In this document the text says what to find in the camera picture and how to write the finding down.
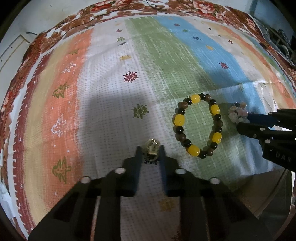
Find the white headboard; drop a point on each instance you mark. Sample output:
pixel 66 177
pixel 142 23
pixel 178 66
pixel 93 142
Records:
pixel 13 48

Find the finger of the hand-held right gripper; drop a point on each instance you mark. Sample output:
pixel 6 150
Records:
pixel 252 131
pixel 261 118

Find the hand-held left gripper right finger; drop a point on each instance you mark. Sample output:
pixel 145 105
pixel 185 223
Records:
pixel 162 162

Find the silver metal tin box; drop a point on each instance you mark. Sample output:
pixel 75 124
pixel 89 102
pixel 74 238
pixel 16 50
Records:
pixel 275 192

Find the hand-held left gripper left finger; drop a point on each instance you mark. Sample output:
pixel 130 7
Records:
pixel 138 162

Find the striped colourful mat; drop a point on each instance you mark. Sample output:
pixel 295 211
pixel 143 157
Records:
pixel 104 92

